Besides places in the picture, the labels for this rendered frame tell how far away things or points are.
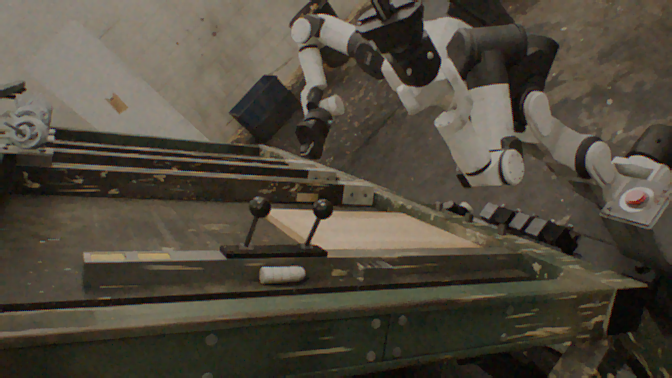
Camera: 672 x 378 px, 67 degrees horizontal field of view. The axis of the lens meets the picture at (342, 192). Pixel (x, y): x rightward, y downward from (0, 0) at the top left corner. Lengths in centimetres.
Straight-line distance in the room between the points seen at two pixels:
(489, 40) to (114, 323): 93
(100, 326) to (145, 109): 437
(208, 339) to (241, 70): 592
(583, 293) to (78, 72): 441
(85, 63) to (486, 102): 411
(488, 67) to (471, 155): 21
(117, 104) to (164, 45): 158
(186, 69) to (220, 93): 48
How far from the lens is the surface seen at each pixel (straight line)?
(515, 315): 97
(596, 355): 126
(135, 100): 494
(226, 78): 646
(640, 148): 221
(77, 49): 490
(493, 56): 120
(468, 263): 121
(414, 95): 103
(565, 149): 177
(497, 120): 118
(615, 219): 126
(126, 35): 630
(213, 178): 157
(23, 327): 65
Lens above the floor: 187
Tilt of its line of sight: 29 degrees down
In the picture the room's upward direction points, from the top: 44 degrees counter-clockwise
